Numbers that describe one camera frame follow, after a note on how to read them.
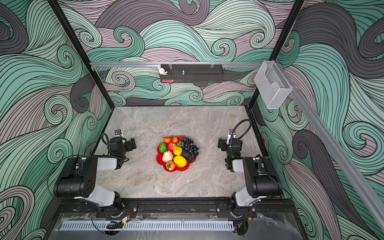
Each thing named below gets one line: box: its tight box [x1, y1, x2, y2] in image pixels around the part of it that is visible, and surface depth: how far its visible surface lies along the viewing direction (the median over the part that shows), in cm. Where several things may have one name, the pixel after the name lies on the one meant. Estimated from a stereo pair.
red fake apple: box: [167, 142, 177, 153], surface depth 92 cm
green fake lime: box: [159, 143, 167, 154], surface depth 92 cm
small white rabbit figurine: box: [157, 64, 168, 75], surface depth 87 cm
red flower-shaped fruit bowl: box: [156, 135, 197, 172], surface depth 89 cm
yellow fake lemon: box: [173, 155, 188, 168], surface depth 87 cm
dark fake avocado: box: [180, 148, 192, 161], surface depth 89 cm
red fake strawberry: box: [165, 160, 176, 171], surface depth 83 cm
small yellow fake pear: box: [173, 146, 185, 159], surface depth 88 cm
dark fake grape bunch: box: [181, 137, 200, 161], surface depth 90 cm
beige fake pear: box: [162, 150, 173, 162], surface depth 87 cm
